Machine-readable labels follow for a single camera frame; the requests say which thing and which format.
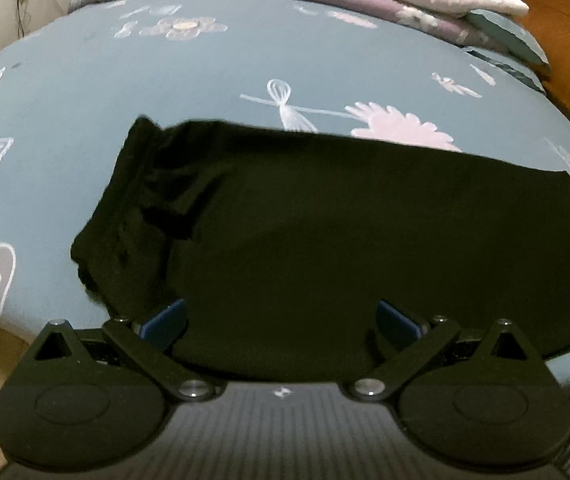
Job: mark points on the black pants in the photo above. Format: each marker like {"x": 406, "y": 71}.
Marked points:
{"x": 315, "y": 235}

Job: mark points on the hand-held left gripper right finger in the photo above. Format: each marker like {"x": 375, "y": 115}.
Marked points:
{"x": 397, "y": 323}

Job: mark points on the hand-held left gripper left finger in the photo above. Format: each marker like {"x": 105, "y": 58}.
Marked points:
{"x": 165, "y": 326}

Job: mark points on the blue pillow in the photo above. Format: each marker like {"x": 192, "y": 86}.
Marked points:
{"x": 505, "y": 67}
{"x": 510, "y": 35}

